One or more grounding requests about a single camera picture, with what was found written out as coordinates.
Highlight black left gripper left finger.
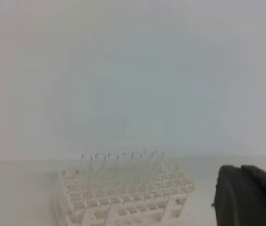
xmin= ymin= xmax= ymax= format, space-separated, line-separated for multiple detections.
xmin=213 ymin=165 xmax=266 ymax=226

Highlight white plastic test tube rack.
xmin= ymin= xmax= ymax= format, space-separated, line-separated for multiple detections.
xmin=50 ymin=163 xmax=196 ymax=226

